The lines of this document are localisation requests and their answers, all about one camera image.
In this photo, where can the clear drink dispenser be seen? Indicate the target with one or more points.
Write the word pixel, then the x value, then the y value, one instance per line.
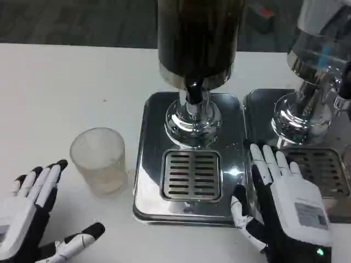
pixel 315 74

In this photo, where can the dark drink dispenser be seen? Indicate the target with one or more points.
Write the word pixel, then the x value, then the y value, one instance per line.
pixel 194 54

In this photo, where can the black dispenser tap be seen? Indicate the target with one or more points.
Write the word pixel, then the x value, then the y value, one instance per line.
pixel 195 91

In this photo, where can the clear ribbed glass cup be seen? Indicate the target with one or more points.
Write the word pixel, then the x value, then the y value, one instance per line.
pixel 100 161

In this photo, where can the slotted steel drain grid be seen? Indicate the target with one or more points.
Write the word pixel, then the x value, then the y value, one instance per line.
pixel 191 175
pixel 322 171

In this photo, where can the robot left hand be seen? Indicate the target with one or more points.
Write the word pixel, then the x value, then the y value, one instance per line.
pixel 24 202

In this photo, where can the black box with red label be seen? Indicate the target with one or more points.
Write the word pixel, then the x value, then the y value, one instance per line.
pixel 260 16

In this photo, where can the steel drip tray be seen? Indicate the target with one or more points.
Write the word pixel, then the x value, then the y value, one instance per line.
pixel 189 175
pixel 301 153

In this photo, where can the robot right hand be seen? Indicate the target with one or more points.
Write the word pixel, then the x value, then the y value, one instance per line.
pixel 290 208

